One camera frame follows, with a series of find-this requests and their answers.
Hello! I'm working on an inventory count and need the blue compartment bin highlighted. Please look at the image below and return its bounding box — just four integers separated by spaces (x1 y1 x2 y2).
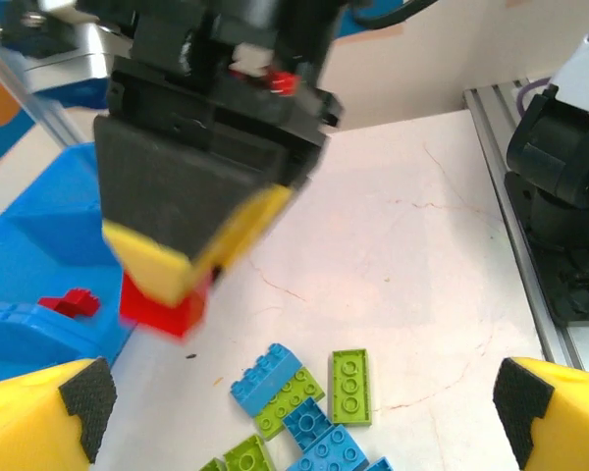
0 140 139 389

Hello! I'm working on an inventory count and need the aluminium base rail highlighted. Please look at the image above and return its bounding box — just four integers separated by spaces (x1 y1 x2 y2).
462 79 589 382

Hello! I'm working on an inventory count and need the red lego brick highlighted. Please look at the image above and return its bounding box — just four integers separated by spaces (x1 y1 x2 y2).
119 267 216 340
37 288 102 319

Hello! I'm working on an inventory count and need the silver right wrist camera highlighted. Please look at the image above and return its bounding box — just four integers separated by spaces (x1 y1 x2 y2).
22 19 134 95

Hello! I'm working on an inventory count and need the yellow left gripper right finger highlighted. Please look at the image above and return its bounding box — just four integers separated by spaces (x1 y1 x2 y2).
492 356 589 471

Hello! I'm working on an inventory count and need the aluminium frame post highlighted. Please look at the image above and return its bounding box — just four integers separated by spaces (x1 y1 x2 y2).
0 24 87 151

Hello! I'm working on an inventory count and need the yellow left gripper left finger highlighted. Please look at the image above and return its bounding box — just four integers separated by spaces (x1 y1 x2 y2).
0 356 118 471

